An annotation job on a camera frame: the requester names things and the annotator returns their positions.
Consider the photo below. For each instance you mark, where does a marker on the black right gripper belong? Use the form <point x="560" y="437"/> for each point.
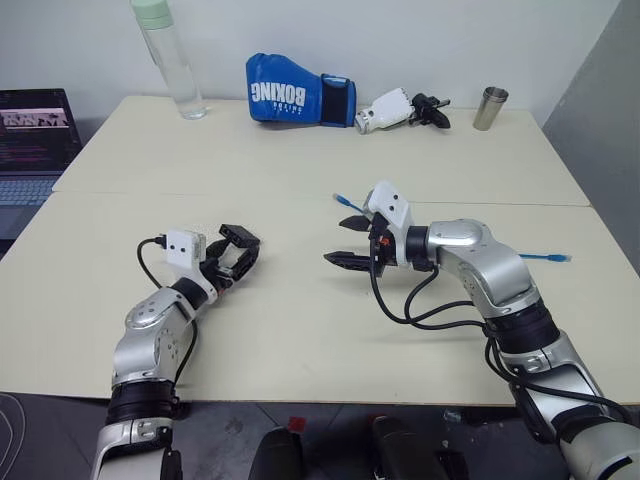
<point x="382" y="247"/>

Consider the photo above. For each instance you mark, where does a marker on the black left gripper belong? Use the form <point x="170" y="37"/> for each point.
<point x="214" y="274"/>

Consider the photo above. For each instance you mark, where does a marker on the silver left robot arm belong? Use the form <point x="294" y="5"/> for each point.
<point x="145" y="345"/>

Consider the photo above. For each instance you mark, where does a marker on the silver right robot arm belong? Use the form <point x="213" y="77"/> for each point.
<point x="490" y="270"/>

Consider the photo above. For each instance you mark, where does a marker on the white robotic hand part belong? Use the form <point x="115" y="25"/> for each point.
<point x="387" y="111"/>

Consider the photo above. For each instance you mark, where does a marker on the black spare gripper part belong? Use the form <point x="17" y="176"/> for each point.
<point x="432" y="111"/>

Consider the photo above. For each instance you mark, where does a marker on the blue boxing glove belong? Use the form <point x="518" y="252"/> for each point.
<point x="285" y="92"/>

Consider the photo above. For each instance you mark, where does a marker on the red floor marker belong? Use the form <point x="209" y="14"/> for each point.
<point x="297" y="424"/>

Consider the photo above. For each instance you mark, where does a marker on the stainless steel cup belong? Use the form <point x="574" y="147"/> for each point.
<point x="491" y="110"/>

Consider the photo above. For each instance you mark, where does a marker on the clear bottle with green cap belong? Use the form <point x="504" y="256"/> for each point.
<point x="175" y="65"/>

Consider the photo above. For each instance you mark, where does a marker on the dark rounded shape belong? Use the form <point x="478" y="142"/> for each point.
<point x="279" y="455"/>
<point x="400" y="450"/>

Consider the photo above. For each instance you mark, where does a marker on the open laptop computer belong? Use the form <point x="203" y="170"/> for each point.
<point x="30" y="150"/>

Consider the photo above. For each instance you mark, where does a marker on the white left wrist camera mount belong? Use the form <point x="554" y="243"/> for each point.
<point x="182" y="246"/>

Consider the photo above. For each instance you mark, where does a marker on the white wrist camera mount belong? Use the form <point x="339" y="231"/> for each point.
<point x="392" y="205"/>
<point x="182" y="246"/>

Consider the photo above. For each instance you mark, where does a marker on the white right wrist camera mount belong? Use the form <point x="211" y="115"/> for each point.
<point x="392" y="205"/>

